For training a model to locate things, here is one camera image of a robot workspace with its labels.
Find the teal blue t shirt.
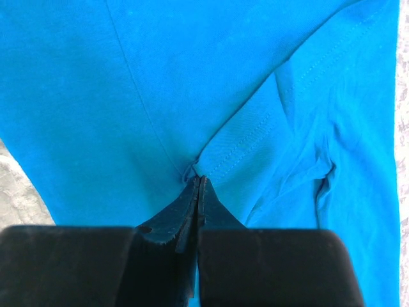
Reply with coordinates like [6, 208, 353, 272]
[1, 1, 400, 306]

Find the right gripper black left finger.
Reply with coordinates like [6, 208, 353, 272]
[1, 178, 199, 306]

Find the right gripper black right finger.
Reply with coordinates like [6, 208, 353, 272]
[197, 177, 364, 306]

